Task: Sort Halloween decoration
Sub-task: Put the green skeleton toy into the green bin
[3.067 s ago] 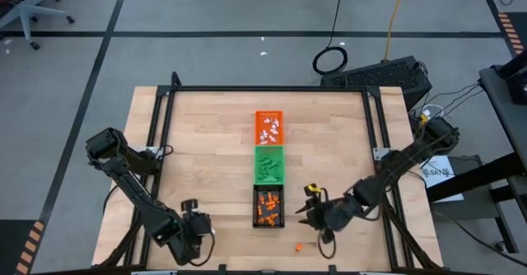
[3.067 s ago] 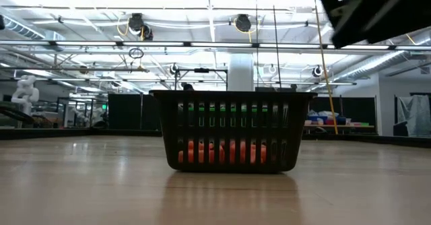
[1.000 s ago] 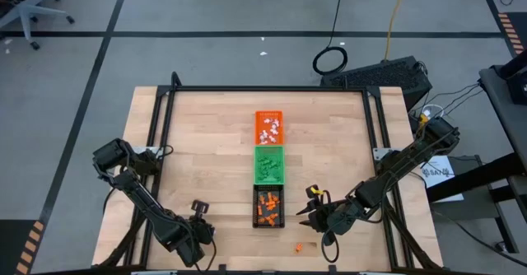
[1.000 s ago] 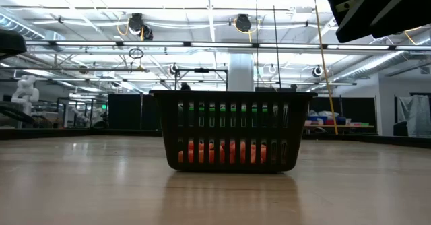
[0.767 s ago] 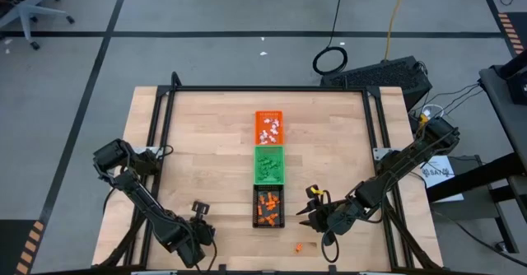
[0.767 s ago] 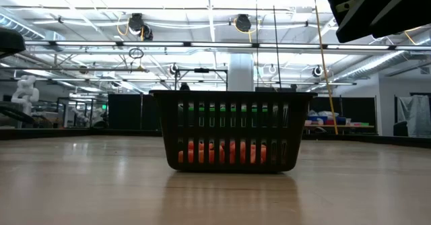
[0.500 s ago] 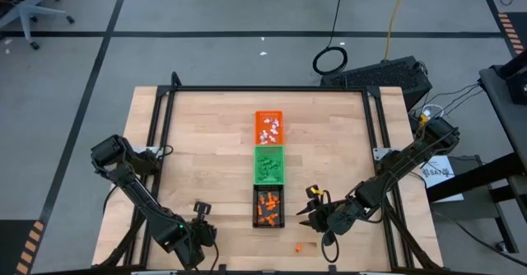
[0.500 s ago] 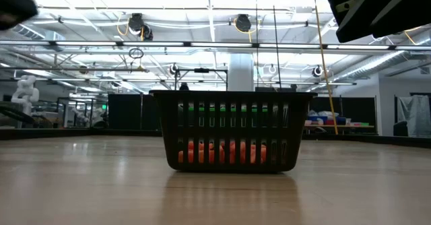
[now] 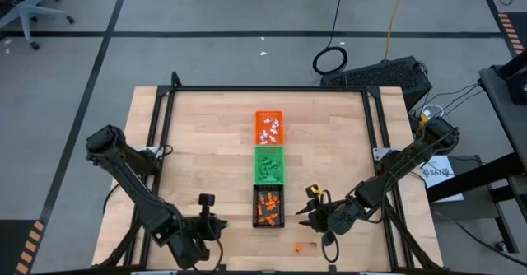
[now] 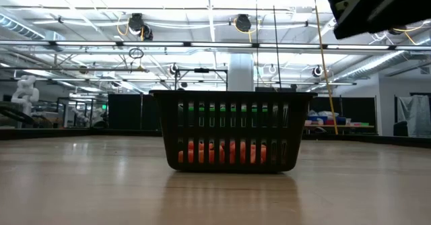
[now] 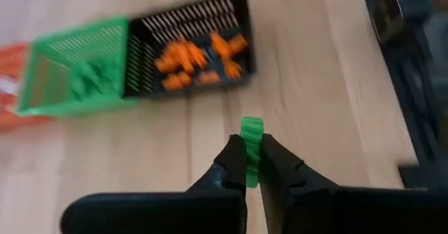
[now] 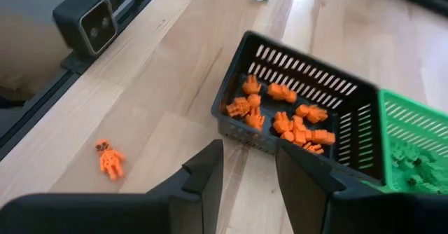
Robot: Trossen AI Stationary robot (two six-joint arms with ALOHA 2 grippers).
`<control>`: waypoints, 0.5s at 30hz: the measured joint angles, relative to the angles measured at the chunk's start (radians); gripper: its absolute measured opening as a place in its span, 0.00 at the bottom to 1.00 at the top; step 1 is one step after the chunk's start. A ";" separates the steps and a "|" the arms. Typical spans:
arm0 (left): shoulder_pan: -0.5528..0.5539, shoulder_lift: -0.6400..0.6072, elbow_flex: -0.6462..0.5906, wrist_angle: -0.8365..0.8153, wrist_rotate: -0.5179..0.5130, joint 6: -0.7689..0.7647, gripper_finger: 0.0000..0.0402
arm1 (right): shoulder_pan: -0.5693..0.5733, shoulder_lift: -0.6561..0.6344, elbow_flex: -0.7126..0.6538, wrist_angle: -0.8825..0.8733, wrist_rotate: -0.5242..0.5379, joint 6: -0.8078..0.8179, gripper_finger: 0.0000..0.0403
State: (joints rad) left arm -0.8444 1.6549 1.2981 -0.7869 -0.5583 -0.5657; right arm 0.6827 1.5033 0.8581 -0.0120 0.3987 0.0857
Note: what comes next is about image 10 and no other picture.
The green slotted plastic basket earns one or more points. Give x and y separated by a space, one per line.
235 109

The blue plastic bin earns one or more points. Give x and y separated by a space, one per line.
316 119

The wooden workbench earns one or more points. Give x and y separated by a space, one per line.
336 126

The black background rig frame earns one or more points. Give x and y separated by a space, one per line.
201 70

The black partition panel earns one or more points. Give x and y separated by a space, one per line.
124 112
357 108

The grey cloth cover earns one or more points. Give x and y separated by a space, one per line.
419 115

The orange toy skeleton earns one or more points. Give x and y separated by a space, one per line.
262 153
201 152
232 152

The black overhead frame bar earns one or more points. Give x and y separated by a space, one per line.
219 44

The white building pillar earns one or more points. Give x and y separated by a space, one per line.
240 71

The black slotted plastic basket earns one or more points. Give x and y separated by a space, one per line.
232 130

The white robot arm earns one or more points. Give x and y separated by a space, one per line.
25 93

